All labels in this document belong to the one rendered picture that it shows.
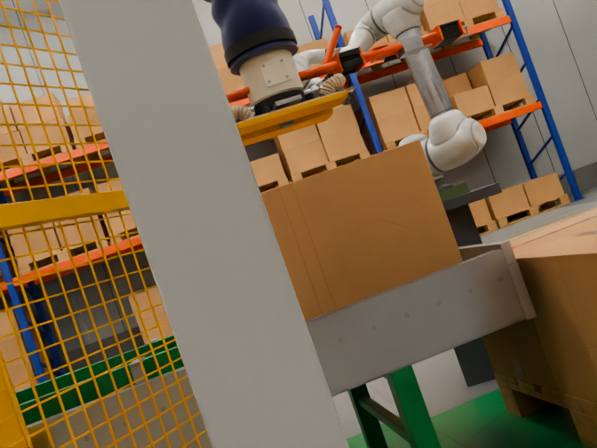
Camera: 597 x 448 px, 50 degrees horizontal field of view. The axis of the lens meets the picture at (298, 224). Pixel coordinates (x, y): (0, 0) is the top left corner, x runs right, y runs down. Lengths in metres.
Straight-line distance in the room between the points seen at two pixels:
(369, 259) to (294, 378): 0.99
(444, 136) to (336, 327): 1.25
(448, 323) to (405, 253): 0.25
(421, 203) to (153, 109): 1.13
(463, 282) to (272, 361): 0.95
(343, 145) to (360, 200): 7.64
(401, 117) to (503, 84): 1.72
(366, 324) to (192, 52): 0.95
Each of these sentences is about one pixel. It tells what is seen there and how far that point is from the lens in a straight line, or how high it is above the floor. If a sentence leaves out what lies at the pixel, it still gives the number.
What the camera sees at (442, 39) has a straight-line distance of 2.16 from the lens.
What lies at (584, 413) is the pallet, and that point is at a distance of 1.94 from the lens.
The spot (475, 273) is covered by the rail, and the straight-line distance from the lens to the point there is 1.71.
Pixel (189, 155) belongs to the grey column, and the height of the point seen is 0.93.
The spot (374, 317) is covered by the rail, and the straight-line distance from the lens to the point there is 1.62.
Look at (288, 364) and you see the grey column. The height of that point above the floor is 0.65.
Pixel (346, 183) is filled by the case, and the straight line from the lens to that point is 1.78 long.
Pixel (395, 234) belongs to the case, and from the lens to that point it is 1.80.
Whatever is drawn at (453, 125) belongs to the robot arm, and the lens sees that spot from 2.63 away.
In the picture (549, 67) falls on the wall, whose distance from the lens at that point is 12.43.
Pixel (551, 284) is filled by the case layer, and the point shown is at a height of 0.47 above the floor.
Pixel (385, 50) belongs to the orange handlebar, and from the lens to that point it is 2.09.
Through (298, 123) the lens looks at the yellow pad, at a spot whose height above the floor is 1.14.
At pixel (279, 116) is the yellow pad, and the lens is 1.83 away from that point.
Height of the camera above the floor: 0.78
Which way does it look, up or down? 2 degrees up
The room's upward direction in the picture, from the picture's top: 19 degrees counter-clockwise
